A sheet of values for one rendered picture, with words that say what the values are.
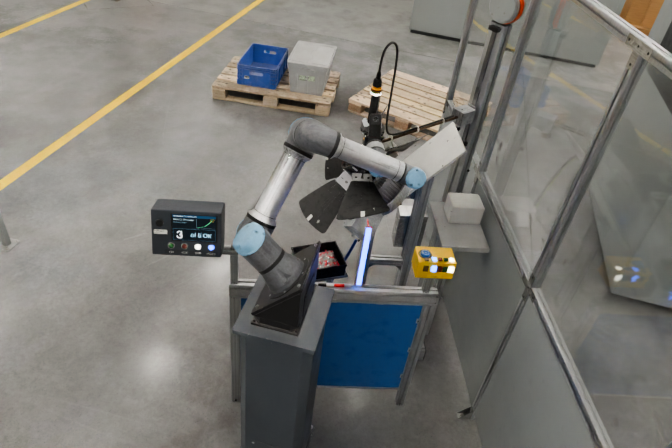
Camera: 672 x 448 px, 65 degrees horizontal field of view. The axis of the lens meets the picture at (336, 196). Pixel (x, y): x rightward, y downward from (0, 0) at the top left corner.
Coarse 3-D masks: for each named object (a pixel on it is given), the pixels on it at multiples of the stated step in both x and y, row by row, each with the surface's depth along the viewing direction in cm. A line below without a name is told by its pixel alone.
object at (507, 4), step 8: (496, 0) 236; (504, 0) 232; (512, 0) 229; (520, 0) 229; (496, 8) 237; (504, 8) 234; (512, 8) 231; (520, 8) 230; (496, 16) 238; (504, 16) 235; (512, 16) 232; (520, 16) 235
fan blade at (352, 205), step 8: (352, 184) 234; (360, 184) 234; (368, 184) 235; (352, 192) 231; (360, 192) 230; (368, 192) 230; (376, 192) 231; (344, 200) 228; (352, 200) 227; (360, 200) 226; (368, 200) 226; (376, 200) 226; (344, 208) 225; (352, 208) 224; (360, 208) 223; (368, 208) 222; (376, 208) 221; (384, 208) 221; (344, 216) 222; (352, 216) 221; (360, 216) 220
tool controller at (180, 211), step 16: (160, 208) 197; (176, 208) 198; (192, 208) 200; (208, 208) 201; (224, 208) 207; (160, 224) 197; (176, 224) 199; (192, 224) 199; (208, 224) 199; (224, 224) 210; (160, 240) 201; (176, 240) 201; (192, 240) 201; (208, 240) 202; (224, 240) 213; (208, 256) 205
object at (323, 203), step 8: (328, 184) 250; (336, 184) 248; (312, 192) 254; (320, 192) 251; (328, 192) 249; (336, 192) 248; (344, 192) 247; (304, 200) 255; (312, 200) 252; (320, 200) 250; (328, 200) 249; (336, 200) 248; (304, 208) 254; (312, 208) 251; (320, 208) 249; (328, 208) 248; (336, 208) 247; (320, 216) 249; (328, 216) 247; (312, 224) 249; (320, 224) 248; (328, 224) 246
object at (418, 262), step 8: (416, 248) 222; (424, 248) 222; (432, 248) 223; (440, 248) 223; (448, 248) 224; (416, 256) 219; (432, 256) 219; (440, 256) 219; (448, 256) 220; (416, 264) 218; (424, 264) 216; (432, 264) 216; (440, 264) 216; (448, 264) 216; (456, 264) 217; (416, 272) 219; (424, 272) 219; (432, 272) 219; (440, 272) 219
